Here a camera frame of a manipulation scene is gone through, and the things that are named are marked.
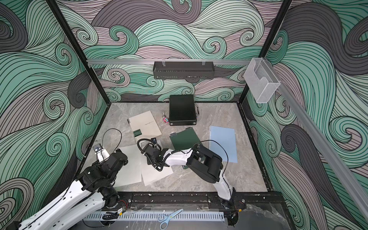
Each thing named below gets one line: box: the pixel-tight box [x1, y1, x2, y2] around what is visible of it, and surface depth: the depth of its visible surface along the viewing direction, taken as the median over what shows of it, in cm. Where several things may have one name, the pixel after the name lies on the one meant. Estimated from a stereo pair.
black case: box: [168, 94, 197, 127], surface depth 113 cm
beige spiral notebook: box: [126, 110, 162, 143], surface depth 106 cm
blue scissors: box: [157, 208, 184, 230], surface depth 70 cm
